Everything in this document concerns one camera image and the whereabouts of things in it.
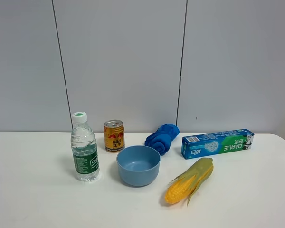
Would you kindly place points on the blue towel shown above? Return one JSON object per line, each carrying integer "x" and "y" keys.
{"x": 162, "y": 138}

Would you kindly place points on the gold red bull can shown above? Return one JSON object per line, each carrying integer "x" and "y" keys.
{"x": 114, "y": 135}

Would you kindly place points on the light blue plastic bowl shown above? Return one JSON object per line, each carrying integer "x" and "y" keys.
{"x": 138, "y": 165}

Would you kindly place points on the clear water bottle green label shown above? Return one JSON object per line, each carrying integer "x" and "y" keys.
{"x": 84, "y": 148}

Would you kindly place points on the green blue toothpaste box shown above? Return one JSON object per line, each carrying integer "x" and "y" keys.
{"x": 202, "y": 145}

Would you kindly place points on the yellow toy corn cob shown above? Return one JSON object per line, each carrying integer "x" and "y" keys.
{"x": 185, "y": 185}

